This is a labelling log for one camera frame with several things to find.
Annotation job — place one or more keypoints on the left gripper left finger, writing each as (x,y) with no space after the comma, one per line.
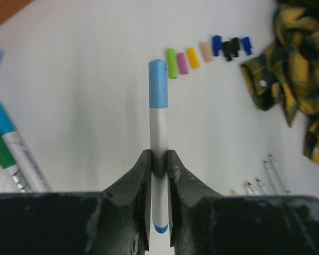
(113,221)

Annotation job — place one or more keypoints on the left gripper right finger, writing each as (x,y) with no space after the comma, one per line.
(204,222)

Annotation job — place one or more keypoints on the dark green cap marker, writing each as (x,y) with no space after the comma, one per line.
(8,163)

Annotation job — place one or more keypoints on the magenta marker cap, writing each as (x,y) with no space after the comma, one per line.
(182,64)

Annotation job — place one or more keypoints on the light blue cap marker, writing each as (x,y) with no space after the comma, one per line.
(159,146)

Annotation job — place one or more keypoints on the cyan cap marker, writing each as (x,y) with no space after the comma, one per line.
(21,154)

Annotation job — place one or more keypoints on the light green marker cap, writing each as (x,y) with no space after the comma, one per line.
(172,63)

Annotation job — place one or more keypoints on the yellow plaid shirt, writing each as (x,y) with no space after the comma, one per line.
(287,70)

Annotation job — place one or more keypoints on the orange compartment tray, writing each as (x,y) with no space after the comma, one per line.
(9,8)

